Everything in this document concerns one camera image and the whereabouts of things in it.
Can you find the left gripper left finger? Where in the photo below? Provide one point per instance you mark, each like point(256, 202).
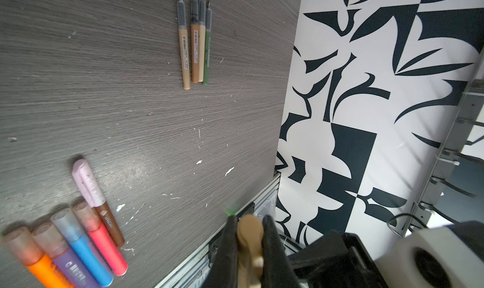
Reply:
point(224, 272)

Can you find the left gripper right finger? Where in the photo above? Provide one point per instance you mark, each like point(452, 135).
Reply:
point(277, 271)

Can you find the tan pen cap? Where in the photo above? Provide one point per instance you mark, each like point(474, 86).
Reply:
point(250, 251)

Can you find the dark red marker pen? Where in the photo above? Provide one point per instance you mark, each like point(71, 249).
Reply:
point(105, 214)

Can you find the light pink marker pen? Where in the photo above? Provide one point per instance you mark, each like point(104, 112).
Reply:
point(87, 183)

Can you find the green marker pen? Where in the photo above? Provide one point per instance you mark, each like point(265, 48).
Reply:
point(208, 23)

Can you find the brown marker pen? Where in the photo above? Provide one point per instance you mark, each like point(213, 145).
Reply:
point(194, 28)

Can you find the gold ochre marker pen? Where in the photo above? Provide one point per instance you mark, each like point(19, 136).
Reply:
point(184, 44)

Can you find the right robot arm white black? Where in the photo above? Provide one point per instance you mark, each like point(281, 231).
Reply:
point(448, 256)

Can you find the pink red marker pen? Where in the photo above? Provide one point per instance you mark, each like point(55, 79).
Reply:
point(101, 238)

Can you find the blue marker pen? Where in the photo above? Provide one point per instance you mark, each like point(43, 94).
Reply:
point(69, 226)

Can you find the purple marker pen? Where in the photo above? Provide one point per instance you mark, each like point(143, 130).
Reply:
point(48, 237)

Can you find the orange marker pen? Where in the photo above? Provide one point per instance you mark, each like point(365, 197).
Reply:
point(22, 245)

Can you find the grey hook rack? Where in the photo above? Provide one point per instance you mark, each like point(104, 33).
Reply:
point(453, 189)

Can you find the aluminium front rail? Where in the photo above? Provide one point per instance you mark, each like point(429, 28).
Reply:
point(193, 271)

